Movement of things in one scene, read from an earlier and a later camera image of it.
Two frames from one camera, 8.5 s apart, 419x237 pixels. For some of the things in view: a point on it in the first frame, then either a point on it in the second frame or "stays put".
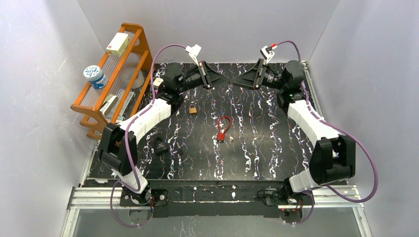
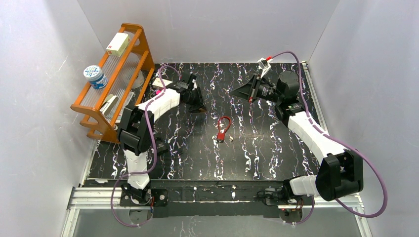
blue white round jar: (94, 74) stays put
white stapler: (109, 104) stays put
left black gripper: (204, 75) to (193, 96)
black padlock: (160, 146) stays put
